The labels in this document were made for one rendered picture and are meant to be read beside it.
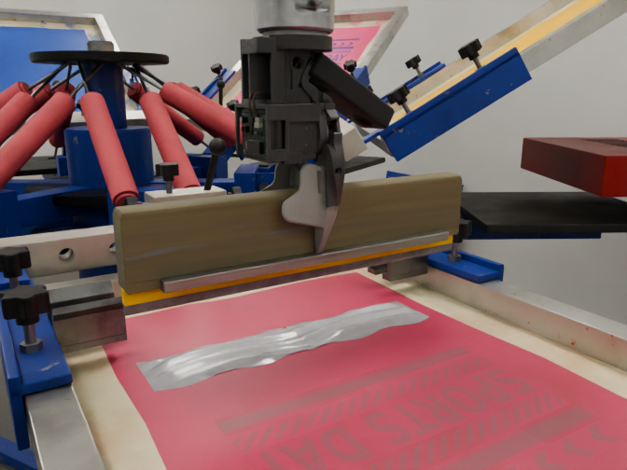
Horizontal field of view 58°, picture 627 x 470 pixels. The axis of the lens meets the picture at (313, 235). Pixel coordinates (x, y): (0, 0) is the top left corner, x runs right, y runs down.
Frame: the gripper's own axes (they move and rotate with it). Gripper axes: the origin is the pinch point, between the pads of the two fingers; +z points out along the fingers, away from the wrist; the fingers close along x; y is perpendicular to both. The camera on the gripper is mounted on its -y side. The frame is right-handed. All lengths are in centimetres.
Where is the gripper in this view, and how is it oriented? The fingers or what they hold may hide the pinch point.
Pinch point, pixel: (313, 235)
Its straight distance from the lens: 60.9
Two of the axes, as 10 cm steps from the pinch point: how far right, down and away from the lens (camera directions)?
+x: 5.2, 2.1, -8.3
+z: 0.0, 9.7, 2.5
